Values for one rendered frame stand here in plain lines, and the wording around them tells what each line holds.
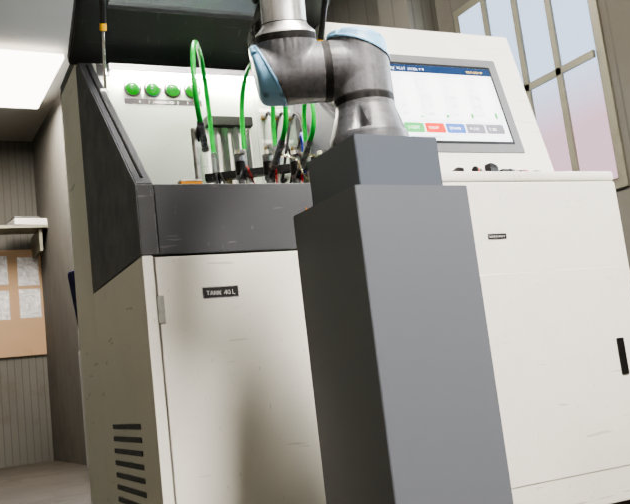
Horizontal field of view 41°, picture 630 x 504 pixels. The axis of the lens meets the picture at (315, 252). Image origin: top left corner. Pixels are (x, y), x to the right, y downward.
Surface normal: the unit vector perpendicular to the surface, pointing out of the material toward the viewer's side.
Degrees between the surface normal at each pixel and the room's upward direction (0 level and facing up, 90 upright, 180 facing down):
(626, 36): 90
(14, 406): 90
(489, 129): 76
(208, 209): 90
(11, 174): 90
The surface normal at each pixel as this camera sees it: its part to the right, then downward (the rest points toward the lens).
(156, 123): 0.42, -0.18
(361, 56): 0.09, -0.16
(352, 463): -0.88, 0.04
